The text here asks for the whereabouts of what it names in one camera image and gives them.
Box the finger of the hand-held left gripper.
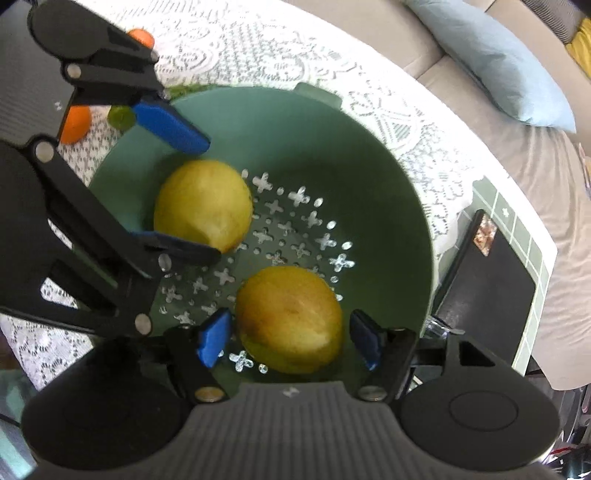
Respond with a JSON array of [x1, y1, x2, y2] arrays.
[[62, 18, 212, 155], [32, 141, 221, 337]]

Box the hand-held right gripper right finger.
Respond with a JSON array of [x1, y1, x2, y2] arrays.
[[348, 309, 513, 402]]

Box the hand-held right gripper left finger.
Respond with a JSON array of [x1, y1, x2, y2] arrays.
[[164, 307, 232, 403]]

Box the yellow lemon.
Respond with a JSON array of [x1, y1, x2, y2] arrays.
[[235, 266, 345, 374], [153, 160, 254, 254]]

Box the green plastic colander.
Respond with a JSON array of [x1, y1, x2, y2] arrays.
[[88, 83, 437, 386]]

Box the green cucumber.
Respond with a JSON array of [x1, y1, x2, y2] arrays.
[[108, 105, 137, 131]]

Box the white lace tablecloth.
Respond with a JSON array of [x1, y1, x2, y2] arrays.
[[0, 0, 485, 393]]

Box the black flat case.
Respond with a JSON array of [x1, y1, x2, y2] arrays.
[[431, 210, 539, 365]]

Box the beige sofa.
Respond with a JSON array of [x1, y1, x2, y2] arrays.
[[286, 0, 591, 391]]

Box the books on sofa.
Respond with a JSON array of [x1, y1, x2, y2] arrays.
[[577, 143, 591, 195]]

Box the light blue pillow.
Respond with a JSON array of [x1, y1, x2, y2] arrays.
[[404, 0, 578, 134]]

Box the yellow pillow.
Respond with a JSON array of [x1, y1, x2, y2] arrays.
[[567, 30, 591, 77]]

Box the black white checked pillow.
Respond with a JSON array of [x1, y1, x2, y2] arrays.
[[538, 0, 589, 44]]

